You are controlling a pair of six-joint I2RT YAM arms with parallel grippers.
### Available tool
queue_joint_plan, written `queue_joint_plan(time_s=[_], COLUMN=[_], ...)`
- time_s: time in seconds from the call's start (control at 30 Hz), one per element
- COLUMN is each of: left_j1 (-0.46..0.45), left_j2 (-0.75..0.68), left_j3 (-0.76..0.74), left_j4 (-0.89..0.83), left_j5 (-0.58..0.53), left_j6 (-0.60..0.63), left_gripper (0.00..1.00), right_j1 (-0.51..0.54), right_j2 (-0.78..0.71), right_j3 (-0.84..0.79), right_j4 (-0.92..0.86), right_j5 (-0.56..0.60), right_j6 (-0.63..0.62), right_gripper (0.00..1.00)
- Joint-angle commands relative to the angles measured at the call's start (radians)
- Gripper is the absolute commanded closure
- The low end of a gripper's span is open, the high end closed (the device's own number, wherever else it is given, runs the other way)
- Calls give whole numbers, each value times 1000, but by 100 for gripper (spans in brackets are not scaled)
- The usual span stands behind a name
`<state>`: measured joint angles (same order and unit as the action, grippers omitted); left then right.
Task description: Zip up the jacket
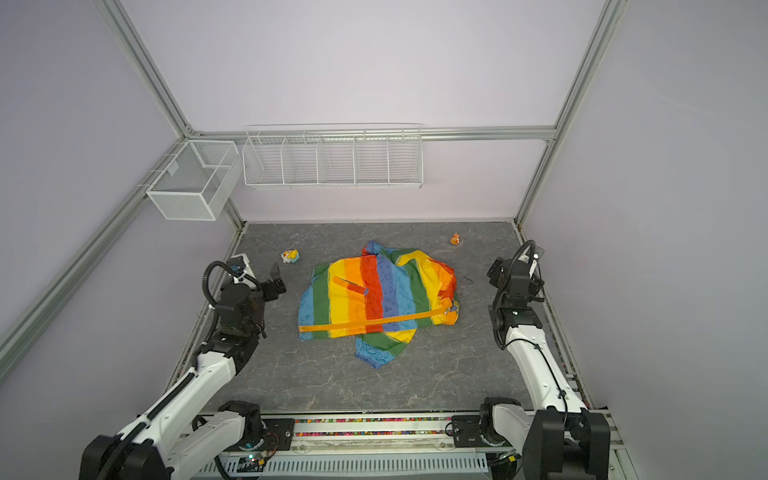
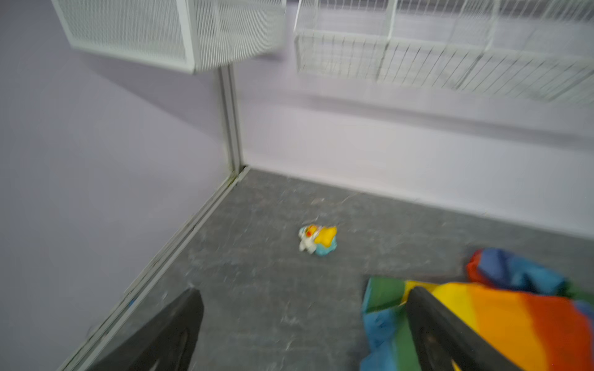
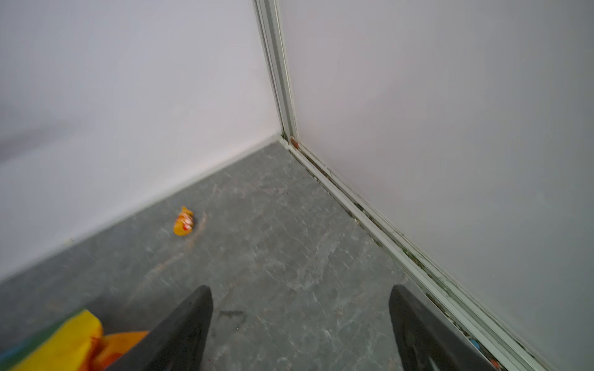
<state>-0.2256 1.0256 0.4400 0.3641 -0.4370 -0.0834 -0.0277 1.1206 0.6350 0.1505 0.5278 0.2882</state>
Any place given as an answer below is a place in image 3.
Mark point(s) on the orange small toy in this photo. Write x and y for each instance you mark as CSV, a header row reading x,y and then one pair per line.
x,y
184,223

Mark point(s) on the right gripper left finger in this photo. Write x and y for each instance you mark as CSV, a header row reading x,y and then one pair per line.
x,y
178,342

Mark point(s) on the rainbow striped jacket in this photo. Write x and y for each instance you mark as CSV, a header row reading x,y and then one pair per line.
x,y
75,343

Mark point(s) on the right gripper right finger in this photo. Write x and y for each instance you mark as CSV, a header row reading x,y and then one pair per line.
x,y
426,343

